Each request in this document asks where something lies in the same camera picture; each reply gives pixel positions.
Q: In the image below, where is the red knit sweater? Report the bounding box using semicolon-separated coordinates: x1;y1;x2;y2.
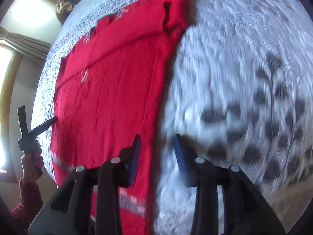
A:
50;0;189;234

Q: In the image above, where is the person's left hand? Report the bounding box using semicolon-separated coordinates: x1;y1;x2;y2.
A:
21;140;43;182

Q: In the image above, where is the grey curtain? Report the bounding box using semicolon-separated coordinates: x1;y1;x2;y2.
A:
1;27;50;61

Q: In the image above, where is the white quilted bedspread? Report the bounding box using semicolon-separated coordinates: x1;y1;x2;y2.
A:
152;0;312;234

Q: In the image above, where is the wooden window frame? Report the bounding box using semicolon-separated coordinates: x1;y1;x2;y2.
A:
1;43;23;183

